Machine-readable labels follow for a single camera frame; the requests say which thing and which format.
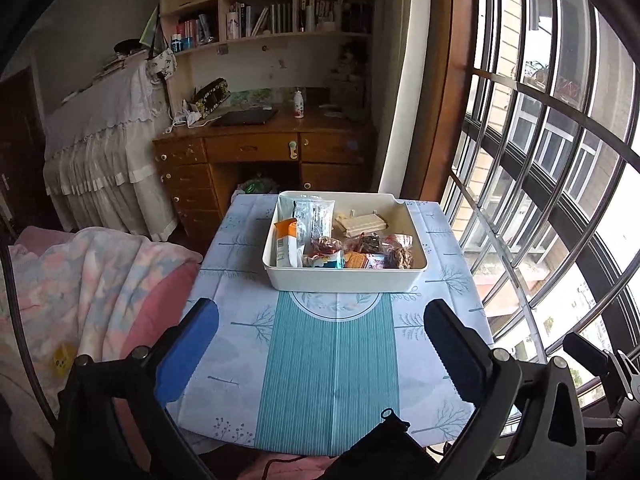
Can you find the row of books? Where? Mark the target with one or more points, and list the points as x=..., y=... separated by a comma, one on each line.
x=270, y=17

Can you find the pink fluffy cloth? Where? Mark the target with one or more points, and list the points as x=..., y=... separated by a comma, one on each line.
x=235, y=467

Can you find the dark wooden door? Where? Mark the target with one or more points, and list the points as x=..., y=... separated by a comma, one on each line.
x=20, y=160

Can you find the beige wafer packet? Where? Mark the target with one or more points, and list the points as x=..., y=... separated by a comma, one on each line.
x=362, y=222

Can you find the wooden desk with drawers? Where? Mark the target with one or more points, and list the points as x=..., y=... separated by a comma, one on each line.
x=250, y=147

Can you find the brown snowflake snack packet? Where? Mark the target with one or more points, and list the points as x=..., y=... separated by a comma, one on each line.
x=372, y=244

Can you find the white plastic bin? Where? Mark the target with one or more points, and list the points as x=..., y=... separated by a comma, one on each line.
x=345, y=282

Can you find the patterned pencil bag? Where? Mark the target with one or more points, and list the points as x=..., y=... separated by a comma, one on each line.
x=212, y=94

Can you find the silver printed snack packet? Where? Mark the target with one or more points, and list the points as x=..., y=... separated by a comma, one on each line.
x=310, y=215

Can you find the black laptop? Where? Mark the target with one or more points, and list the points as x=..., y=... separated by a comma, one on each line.
x=245, y=118

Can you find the black cloth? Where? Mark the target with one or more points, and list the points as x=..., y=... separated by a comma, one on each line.
x=380, y=450

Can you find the leaf-print tablecloth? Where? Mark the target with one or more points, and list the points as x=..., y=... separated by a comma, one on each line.
x=325, y=360

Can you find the white bottle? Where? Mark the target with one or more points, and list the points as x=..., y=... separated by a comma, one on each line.
x=299, y=107

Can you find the pastel patterned blanket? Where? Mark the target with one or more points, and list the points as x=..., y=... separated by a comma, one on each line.
x=100, y=285

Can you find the white floral hanging bag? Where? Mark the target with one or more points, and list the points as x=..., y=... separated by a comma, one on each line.
x=162, y=62

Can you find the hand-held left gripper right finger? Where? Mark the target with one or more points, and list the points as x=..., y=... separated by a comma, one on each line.
x=455, y=350

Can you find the white lace cover cloth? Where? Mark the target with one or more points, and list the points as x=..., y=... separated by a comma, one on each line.
x=100, y=135

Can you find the brown cookie clear packet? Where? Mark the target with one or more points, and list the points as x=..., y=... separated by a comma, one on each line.
x=400, y=255

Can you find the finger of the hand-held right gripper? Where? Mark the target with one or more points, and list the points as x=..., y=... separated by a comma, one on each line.
x=585, y=351

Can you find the doll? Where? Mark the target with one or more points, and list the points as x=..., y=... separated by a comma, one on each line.
x=347, y=70

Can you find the green plastic bag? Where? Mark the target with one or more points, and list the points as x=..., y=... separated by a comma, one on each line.
x=257, y=185

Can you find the window with metal grille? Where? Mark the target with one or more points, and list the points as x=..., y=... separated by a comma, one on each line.
x=500, y=85

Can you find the red-brown candy packet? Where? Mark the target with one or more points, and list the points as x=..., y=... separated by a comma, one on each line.
x=324, y=249

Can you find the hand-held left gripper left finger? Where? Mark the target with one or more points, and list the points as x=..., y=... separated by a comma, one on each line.
x=187, y=350

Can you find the orange snack packet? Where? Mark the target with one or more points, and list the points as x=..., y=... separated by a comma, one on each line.
x=287, y=245

